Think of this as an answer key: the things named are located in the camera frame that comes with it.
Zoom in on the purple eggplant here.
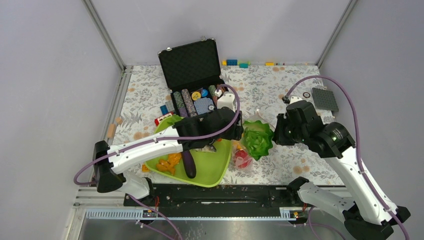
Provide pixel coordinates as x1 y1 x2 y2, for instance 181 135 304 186
181 150 197 179

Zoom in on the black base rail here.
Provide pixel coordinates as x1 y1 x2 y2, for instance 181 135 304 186
139 183 310 219

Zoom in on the green napa cabbage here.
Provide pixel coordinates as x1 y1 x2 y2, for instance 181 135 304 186
240 120 274 161

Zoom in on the green plastic tray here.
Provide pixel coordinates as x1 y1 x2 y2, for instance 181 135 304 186
143 115 233 189

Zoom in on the red tomato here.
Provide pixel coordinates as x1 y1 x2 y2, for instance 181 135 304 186
232 149 253 169

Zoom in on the floral tablecloth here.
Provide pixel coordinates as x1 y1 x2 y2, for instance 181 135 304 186
112 65 343 186

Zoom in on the dark grey building baseplate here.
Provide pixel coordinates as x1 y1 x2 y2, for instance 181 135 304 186
311 87 339 112

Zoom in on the grey toy fish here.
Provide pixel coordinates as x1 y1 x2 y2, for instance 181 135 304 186
194 144 217 153

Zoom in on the blue yellow brick row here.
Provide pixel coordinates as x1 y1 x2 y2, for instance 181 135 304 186
221 59 251 69

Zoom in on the black poker chip case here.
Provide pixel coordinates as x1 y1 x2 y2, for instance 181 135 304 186
157 38 225 118

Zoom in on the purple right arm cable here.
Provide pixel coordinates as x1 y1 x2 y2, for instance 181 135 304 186
282 75 412 240

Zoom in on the wooden block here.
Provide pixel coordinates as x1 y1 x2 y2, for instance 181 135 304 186
106 123 117 139

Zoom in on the clear pink zip top bag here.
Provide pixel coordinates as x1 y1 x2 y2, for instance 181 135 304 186
231 109 275 169

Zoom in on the blue toy brick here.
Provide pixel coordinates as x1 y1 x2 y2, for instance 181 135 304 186
159 105 169 115

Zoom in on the orange fried chicken piece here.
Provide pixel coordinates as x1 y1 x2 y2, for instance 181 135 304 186
155 153 182 176

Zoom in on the red white toy piece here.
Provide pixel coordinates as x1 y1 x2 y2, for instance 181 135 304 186
154 112 174 126

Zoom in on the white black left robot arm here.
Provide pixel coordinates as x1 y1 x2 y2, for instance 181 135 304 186
92 85 243 206

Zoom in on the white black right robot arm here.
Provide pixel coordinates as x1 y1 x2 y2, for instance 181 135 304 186
273 96 411 240

